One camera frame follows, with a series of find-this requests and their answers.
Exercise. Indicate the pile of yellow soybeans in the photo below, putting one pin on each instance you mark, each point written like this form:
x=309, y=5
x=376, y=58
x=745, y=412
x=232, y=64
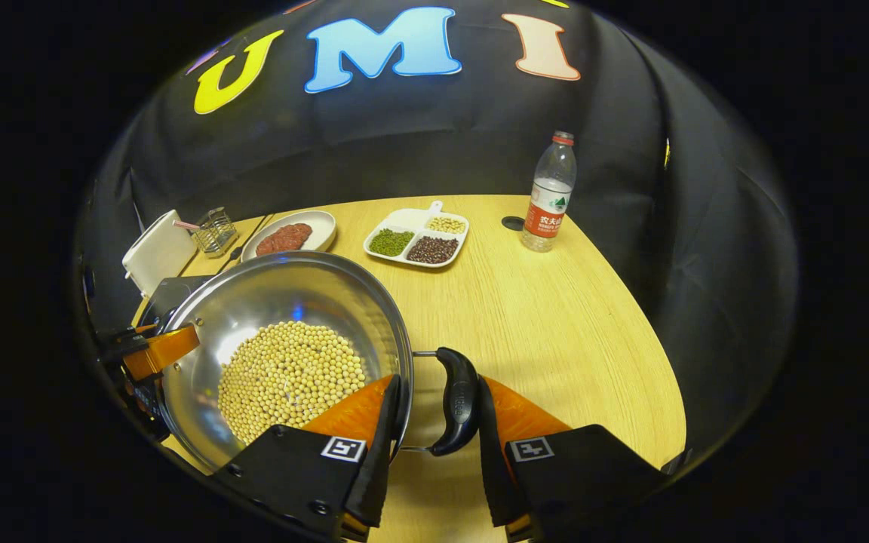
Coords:
x=291, y=377

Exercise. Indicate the round white plate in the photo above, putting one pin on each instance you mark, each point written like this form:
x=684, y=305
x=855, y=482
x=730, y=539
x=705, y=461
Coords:
x=323, y=226

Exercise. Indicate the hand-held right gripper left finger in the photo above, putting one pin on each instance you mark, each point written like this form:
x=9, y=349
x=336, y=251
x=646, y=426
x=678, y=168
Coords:
x=382, y=452

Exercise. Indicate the white toaster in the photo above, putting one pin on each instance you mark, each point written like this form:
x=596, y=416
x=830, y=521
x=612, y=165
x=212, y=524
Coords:
x=159, y=253

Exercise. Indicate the clear water bottle red label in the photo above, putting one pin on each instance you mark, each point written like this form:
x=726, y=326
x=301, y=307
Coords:
x=548, y=215

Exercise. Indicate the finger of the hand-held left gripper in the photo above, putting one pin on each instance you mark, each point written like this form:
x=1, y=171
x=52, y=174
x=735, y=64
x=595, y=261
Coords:
x=167, y=348

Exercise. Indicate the stainless steel pot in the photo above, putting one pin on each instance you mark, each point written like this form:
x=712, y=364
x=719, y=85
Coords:
x=291, y=294

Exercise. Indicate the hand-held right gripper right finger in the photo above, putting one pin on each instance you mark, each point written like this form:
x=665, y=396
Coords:
x=491, y=467

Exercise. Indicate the black induction cooktop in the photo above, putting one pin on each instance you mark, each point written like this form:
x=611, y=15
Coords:
x=170, y=290

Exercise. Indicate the red meat patties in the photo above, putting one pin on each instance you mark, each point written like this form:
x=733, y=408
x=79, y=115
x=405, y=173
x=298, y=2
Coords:
x=284, y=238

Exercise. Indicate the black backdrop cloth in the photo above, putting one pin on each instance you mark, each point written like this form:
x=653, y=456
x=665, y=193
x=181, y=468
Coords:
x=442, y=143

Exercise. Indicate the white divided bean dish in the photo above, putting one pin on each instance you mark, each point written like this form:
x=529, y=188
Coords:
x=412, y=220

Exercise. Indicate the pink stick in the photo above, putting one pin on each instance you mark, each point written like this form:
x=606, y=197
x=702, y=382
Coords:
x=185, y=225

